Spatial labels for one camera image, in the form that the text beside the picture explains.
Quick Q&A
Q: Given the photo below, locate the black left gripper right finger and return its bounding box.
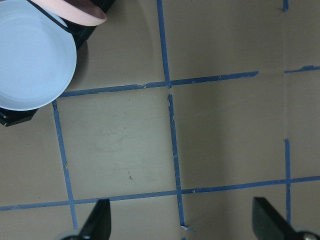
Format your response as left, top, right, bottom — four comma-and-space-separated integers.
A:
252, 197, 302, 240

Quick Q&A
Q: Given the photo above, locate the black dish rack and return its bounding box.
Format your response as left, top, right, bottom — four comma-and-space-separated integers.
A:
0, 0, 115, 127

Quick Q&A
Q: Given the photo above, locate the light blue plate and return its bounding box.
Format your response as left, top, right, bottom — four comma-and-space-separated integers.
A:
0, 0, 77, 111

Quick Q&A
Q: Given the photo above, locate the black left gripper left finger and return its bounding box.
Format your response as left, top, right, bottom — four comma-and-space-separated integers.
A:
79, 199, 112, 240

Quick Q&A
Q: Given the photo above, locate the pink plate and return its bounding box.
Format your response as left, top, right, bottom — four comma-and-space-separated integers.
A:
31, 0, 107, 27

